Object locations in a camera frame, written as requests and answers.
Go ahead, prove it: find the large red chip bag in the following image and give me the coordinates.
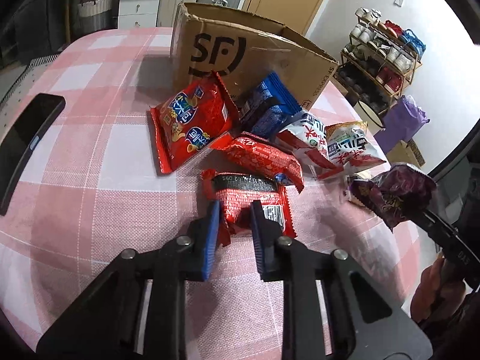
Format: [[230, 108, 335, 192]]
[[150, 72, 239, 174]]

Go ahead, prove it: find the white noodle snack bag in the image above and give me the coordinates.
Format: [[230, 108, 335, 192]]
[[325, 121, 386, 173], [275, 110, 336, 169]]

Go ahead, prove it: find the blue snack packet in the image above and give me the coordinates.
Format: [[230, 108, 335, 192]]
[[240, 72, 302, 140]]

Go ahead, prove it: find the white laundry basket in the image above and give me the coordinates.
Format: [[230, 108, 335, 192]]
[[77, 0, 112, 33]]

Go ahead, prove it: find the black smartphone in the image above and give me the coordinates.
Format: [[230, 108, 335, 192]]
[[1, 94, 66, 216]]

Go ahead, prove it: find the wooden shoe rack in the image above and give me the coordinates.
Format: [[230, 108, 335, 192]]
[[335, 7, 426, 118]]

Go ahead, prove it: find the person's right hand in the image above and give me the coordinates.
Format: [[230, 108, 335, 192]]
[[410, 254, 466, 323]]

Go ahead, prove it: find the purple white snack bag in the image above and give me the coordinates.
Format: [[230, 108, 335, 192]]
[[348, 163, 437, 231]]

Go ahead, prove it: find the brown SF cardboard box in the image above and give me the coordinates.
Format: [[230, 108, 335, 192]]
[[170, 2, 338, 110]]

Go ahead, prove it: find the purple gift bag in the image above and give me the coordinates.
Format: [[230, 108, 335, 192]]
[[374, 95, 431, 154]]

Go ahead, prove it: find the red snack packet middle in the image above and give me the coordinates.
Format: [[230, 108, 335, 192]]
[[210, 133, 304, 194]]

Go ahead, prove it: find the small red snack packet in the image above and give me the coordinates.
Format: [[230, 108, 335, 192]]
[[201, 169, 297, 246]]

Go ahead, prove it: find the small cardboard box on floor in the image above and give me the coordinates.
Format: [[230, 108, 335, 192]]
[[386, 139, 425, 168]]

